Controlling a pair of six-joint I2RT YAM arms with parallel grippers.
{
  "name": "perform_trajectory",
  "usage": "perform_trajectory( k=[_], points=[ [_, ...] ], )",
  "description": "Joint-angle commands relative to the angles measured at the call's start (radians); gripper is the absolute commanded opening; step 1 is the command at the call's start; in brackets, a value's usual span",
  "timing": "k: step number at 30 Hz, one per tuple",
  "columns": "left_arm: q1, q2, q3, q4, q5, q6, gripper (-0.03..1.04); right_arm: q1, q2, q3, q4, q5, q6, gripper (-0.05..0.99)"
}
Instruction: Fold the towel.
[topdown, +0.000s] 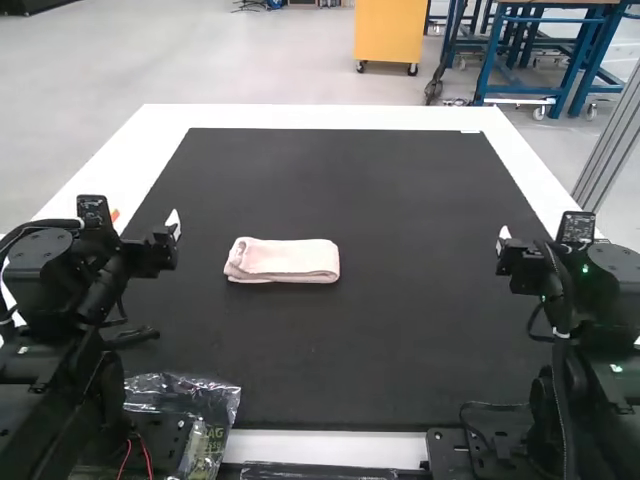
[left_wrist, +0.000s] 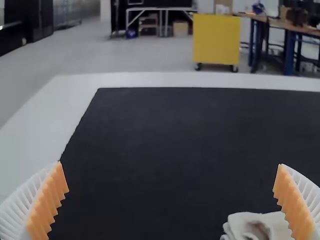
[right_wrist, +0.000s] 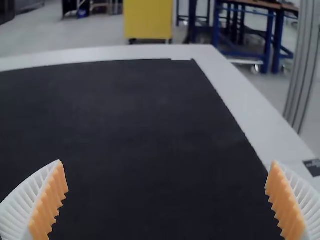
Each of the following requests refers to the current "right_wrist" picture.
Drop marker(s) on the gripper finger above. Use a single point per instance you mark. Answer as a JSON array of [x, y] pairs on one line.
[[292, 202], [37, 202]]

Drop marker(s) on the black mat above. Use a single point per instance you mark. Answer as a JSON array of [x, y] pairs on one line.
[[137, 137]]

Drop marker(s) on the yellow wheeled cabinet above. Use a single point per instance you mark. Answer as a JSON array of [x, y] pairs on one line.
[[148, 18]]

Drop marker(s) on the grey metal post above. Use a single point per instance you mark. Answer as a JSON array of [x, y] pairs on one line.
[[303, 62]]

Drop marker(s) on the blue metal frame trolley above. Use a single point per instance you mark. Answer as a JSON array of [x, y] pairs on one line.
[[268, 37], [192, 20]]

